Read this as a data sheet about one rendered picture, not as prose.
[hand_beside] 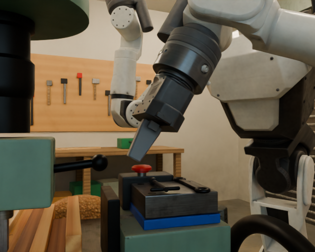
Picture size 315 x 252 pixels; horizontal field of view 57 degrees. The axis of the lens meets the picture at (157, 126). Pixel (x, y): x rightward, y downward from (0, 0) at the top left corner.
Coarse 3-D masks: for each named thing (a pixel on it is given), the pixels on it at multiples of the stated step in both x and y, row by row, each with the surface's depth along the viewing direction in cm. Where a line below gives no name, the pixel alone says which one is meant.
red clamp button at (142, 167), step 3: (135, 165) 43; (138, 165) 43; (141, 165) 43; (144, 165) 43; (147, 165) 43; (132, 168) 43; (135, 168) 42; (138, 168) 42; (141, 168) 42; (144, 168) 42; (147, 168) 43; (150, 168) 43; (135, 171) 43; (138, 171) 43; (141, 171) 43; (144, 171) 43; (147, 171) 43
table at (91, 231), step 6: (84, 222) 55; (90, 222) 55; (96, 222) 55; (84, 228) 52; (90, 228) 52; (96, 228) 52; (84, 234) 49; (90, 234) 49; (96, 234) 49; (84, 240) 47; (90, 240) 47; (96, 240) 47; (84, 246) 44; (90, 246) 44; (96, 246) 44
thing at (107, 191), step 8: (104, 192) 38; (112, 192) 38; (104, 200) 37; (112, 200) 34; (104, 208) 37; (112, 208) 34; (104, 216) 37; (112, 216) 34; (120, 216) 39; (128, 216) 39; (104, 224) 37; (112, 224) 34; (104, 232) 37; (112, 232) 34; (104, 240) 37; (112, 240) 34; (104, 248) 37; (112, 248) 34
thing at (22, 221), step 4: (24, 212) 48; (28, 212) 48; (20, 216) 46; (24, 216) 46; (28, 216) 46; (20, 220) 44; (24, 220) 44; (16, 224) 42; (20, 224) 42; (24, 224) 42; (12, 228) 41; (12, 232) 39
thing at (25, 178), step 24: (0, 144) 28; (24, 144) 28; (48, 144) 29; (0, 168) 28; (24, 168) 28; (48, 168) 29; (0, 192) 28; (24, 192) 28; (48, 192) 29; (0, 216) 30
